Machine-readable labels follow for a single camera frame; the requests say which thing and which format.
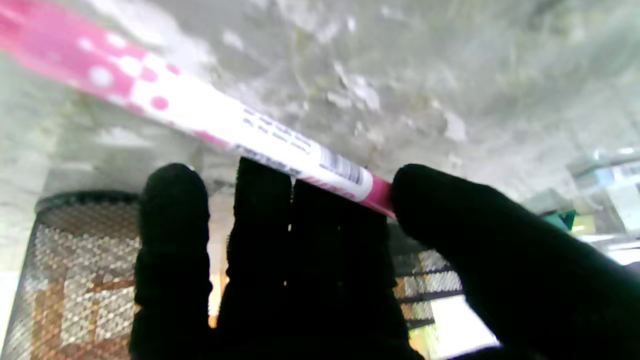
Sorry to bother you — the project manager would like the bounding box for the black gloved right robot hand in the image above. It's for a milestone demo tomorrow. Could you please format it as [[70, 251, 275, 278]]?
[[129, 157, 640, 360]]

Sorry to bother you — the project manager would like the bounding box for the pink and white pen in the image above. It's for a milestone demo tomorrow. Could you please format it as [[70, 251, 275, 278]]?
[[0, 0, 398, 220]]

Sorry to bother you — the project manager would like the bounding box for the black mesh desk organizer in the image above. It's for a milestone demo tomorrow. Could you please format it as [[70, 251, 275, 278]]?
[[390, 225, 466, 331]]

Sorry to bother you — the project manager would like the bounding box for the black mesh pen cup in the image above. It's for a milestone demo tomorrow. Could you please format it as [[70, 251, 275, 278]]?
[[0, 190, 146, 360]]

